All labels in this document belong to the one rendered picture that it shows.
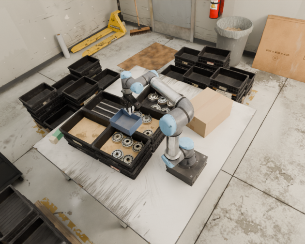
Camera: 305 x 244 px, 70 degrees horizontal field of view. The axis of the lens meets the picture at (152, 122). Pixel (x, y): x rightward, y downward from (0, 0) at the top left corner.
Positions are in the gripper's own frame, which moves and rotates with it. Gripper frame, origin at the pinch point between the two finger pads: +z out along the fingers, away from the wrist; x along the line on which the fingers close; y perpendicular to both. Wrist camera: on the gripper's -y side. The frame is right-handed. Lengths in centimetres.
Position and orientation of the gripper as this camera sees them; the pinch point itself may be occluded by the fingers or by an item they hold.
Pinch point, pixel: (131, 114)
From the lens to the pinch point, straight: 172.7
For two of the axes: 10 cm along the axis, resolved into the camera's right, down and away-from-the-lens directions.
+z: 0.0, 7.5, 6.6
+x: -6.3, 5.2, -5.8
